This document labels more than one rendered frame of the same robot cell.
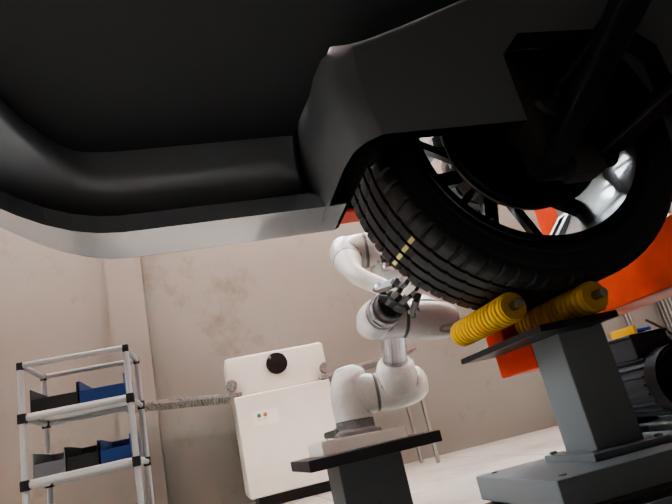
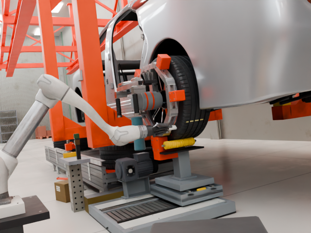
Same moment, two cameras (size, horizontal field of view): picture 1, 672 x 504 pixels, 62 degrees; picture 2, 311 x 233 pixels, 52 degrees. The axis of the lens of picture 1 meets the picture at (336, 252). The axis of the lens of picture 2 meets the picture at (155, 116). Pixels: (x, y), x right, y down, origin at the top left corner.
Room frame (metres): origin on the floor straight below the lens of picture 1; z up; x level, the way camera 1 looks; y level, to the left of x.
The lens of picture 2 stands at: (1.80, 2.02, 0.75)
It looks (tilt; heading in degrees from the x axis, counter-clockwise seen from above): 0 degrees down; 258
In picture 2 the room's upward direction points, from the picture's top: 6 degrees counter-clockwise
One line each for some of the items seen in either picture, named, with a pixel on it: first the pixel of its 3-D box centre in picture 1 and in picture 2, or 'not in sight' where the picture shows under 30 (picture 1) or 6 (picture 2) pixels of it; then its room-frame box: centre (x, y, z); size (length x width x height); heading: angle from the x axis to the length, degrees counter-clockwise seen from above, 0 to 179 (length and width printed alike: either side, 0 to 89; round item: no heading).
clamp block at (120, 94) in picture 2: not in sight; (121, 94); (1.53, -0.47, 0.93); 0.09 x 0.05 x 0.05; 15
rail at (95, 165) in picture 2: not in sight; (74, 161); (2.01, -1.99, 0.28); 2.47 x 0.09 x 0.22; 105
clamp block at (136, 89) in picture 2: not in sight; (138, 89); (1.44, -0.14, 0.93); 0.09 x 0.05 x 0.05; 15
